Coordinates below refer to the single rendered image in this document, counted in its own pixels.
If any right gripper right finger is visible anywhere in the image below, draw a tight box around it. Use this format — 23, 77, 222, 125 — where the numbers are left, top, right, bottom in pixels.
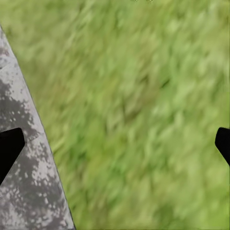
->
215, 127, 230, 165

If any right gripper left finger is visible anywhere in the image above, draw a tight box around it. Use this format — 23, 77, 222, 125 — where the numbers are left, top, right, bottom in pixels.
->
0, 128, 25, 184

